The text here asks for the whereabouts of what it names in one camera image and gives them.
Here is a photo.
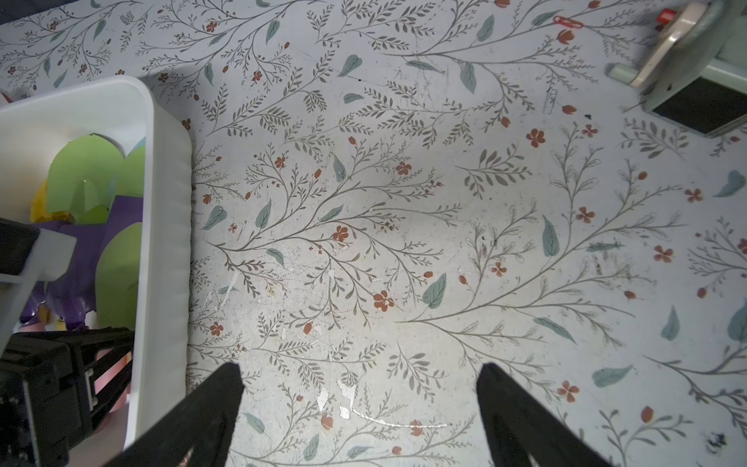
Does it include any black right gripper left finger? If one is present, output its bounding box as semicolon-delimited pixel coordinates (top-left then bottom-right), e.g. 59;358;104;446
107;363;244;466

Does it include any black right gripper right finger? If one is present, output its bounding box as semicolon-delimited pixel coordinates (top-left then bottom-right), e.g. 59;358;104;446
476;363;610;467

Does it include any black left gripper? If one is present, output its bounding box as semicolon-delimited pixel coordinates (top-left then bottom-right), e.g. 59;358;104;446
1;219;134;466

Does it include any green shovel brown handle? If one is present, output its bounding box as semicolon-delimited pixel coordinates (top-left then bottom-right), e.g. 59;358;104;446
30;133;146;225

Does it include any green shovel wooden handle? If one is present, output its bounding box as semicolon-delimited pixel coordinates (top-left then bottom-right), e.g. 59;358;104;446
95;223;142;331

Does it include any white plastic storage box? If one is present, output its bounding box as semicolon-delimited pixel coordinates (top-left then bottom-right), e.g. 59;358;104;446
1;76;192;466

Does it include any pale green tape dispenser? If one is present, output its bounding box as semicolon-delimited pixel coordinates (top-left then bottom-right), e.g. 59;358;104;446
607;1;746;138

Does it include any red paper clip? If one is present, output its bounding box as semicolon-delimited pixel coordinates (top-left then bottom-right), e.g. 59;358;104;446
552;16;585;29

